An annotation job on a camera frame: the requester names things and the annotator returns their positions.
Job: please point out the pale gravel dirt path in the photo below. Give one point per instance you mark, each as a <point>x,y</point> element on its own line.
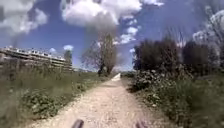
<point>106,104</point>

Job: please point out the row of dark trees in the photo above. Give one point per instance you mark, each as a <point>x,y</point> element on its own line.
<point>156,55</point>

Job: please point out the robot's own part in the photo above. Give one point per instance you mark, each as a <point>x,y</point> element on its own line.
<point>78,124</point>
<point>141,125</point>

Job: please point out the weedy green verge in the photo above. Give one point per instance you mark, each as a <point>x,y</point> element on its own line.
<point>180,96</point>
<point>36,96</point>

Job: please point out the long pale terraced building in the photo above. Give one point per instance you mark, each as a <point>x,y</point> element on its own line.
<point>33,57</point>

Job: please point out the bare brown tree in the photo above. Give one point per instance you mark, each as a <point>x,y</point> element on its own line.
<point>102,57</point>

